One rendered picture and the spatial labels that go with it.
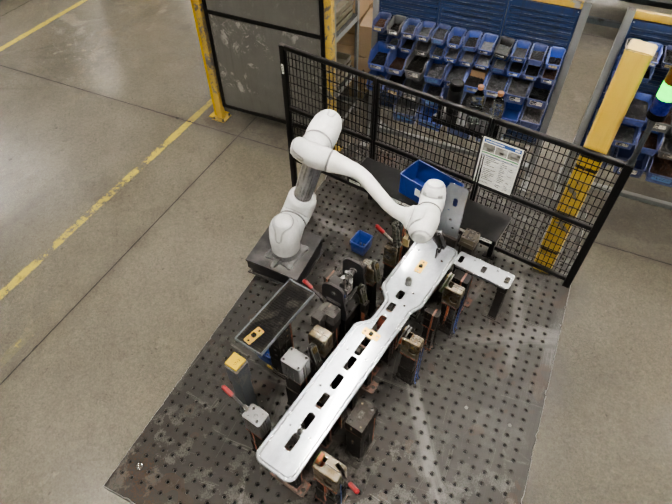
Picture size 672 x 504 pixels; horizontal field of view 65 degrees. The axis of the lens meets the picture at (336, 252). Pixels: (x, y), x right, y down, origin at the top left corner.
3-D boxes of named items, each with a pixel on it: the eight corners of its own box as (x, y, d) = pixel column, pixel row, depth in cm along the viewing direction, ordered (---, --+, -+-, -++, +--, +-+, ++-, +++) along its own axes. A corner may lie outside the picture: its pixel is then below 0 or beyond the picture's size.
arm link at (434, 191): (421, 198, 233) (414, 218, 225) (425, 171, 221) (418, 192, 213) (445, 204, 231) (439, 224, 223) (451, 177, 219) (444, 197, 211)
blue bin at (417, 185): (442, 218, 276) (446, 200, 266) (397, 191, 290) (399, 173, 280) (460, 202, 284) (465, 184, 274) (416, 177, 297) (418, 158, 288)
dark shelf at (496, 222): (494, 246, 267) (496, 242, 265) (346, 181, 300) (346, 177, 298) (511, 220, 279) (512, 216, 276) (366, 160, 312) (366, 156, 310)
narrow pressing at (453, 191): (456, 239, 270) (468, 190, 244) (436, 230, 274) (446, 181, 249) (457, 238, 270) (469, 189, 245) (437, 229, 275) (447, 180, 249)
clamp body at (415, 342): (412, 390, 248) (420, 353, 222) (390, 377, 253) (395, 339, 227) (421, 375, 253) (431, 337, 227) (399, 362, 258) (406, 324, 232)
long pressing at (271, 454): (296, 491, 192) (296, 489, 191) (249, 456, 200) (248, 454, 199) (460, 252, 266) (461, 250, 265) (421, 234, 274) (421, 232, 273)
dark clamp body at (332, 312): (336, 367, 257) (335, 324, 228) (314, 354, 262) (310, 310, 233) (348, 351, 263) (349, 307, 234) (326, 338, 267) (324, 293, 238)
